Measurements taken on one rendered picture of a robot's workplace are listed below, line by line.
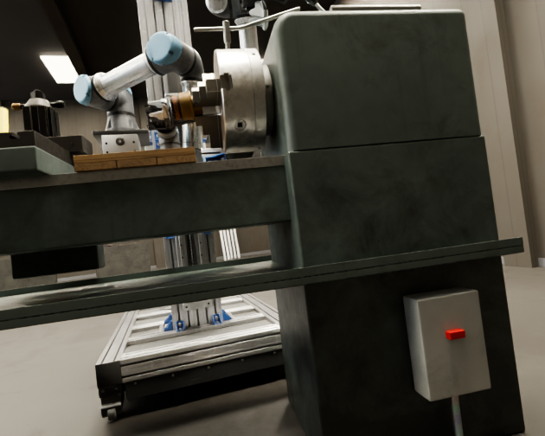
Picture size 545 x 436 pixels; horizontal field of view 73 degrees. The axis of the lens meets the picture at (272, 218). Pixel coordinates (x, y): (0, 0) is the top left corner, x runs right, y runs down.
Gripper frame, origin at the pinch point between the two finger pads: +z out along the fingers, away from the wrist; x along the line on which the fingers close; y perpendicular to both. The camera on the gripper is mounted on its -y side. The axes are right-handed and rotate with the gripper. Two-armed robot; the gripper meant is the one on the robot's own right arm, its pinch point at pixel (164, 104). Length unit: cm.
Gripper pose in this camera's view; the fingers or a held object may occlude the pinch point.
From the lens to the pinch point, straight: 121.3
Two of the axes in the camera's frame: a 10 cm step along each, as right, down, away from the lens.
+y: -9.8, 1.1, -1.8
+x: -1.2, -9.9, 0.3
